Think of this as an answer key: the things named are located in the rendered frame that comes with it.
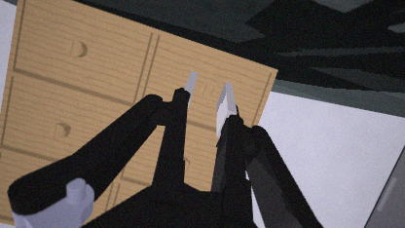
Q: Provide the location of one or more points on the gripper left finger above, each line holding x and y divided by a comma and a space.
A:
61, 194

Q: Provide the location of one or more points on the small brown chest of drawers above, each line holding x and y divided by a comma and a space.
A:
13, 71

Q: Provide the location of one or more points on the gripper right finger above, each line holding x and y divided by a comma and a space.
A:
241, 150

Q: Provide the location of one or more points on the wooden drawer front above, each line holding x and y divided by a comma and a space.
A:
171, 69
12, 167
82, 49
199, 155
53, 123
125, 192

